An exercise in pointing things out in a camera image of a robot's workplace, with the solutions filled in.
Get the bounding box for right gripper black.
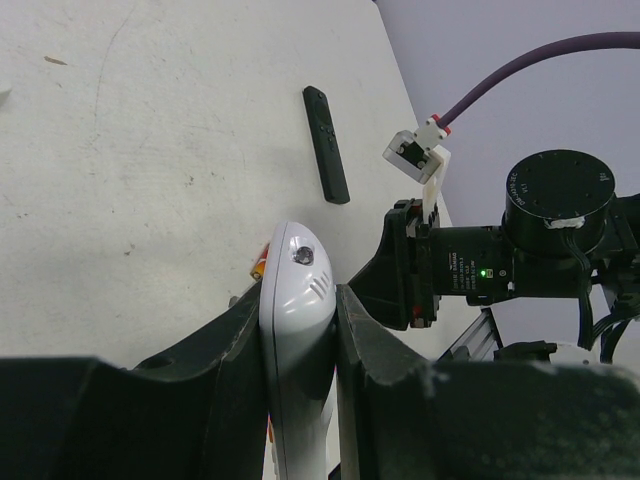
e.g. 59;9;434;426
348;199;514;331

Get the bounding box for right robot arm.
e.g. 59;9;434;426
350;149;639;364

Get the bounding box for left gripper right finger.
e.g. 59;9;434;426
336;286;639;479

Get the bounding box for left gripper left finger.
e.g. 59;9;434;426
1;286;267;479

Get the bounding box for red orange battery upper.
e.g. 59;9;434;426
250;243;270;281

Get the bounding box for black slim remote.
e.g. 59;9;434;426
303;85;350;205

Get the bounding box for white rounded remote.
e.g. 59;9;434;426
259;221;336;479

